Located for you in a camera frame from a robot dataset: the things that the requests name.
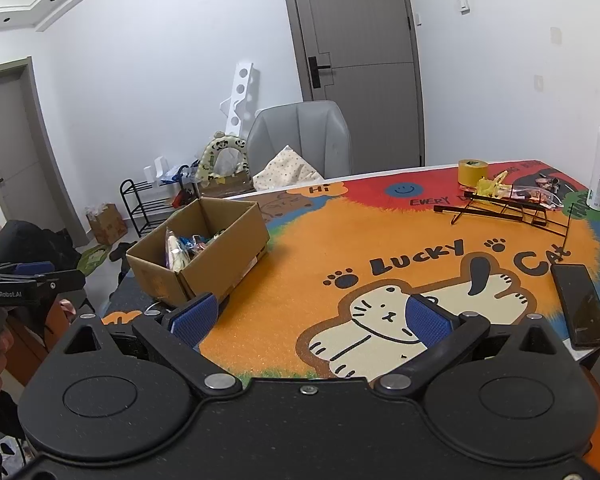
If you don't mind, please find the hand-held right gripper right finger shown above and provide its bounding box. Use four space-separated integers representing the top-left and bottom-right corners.
375 294 568 401

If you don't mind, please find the black shoe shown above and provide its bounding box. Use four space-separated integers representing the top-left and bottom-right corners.
109 242 138 262

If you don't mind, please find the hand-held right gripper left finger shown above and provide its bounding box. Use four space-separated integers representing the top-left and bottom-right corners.
55 294 243 401

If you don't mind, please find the yellow plastic toy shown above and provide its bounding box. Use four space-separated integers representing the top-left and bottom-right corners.
475 170 511 200

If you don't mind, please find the brown cardboard box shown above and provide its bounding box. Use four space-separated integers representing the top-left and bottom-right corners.
197 170 253 200

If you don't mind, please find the black shoe rack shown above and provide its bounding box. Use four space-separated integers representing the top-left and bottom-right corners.
120 178 201 238

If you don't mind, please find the white plastic bag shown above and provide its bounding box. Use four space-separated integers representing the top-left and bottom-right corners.
214 152 241 178

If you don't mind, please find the black wire rack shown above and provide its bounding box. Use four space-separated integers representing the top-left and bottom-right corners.
433 191 588 256

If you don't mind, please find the black smartphone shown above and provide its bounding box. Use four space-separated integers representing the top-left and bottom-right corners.
550 262 600 351

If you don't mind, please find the black backpack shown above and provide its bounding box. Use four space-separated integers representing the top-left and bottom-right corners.
0 220 81 281

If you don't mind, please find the blue plastic bag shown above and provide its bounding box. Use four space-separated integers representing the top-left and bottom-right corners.
162 165 201 183

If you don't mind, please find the small cardboard box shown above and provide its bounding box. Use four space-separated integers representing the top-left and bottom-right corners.
86 203 128 246

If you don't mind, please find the yellow tape roll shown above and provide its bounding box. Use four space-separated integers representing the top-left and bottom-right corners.
457 159 490 188

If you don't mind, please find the green floor mat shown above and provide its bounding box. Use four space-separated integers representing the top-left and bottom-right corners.
77 245 113 276

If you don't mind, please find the grey side door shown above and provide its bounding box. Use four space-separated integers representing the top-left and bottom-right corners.
0 57 88 246

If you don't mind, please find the printed cat mat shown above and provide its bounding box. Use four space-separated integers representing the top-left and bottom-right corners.
100 159 600 381

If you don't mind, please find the black door handle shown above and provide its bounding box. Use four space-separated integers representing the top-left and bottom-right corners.
307 56 332 88

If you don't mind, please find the white perforated board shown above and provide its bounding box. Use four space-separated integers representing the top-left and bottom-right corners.
220 61 256 133

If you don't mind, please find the white plastic item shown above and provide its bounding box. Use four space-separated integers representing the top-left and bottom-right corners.
145 157 168 186

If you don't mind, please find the grey chair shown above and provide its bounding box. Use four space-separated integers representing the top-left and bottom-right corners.
245 101 353 181

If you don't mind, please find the dotted cream cushion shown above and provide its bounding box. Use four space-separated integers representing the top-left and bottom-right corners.
252 145 325 192

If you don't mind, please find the clear plastic bag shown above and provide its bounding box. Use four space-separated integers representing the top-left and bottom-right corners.
510 172 566 211

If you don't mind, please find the sandwich packet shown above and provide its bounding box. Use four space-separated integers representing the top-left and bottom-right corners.
165 227 191 273

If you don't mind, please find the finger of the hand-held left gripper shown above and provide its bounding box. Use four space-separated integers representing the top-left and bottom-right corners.
0 261 57 279
34 269 87 306

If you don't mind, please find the blue snack packet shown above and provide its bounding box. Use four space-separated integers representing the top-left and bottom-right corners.
177 235 206 256

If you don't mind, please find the panda ring cushion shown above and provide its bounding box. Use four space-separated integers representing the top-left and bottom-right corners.
196 131 251 183

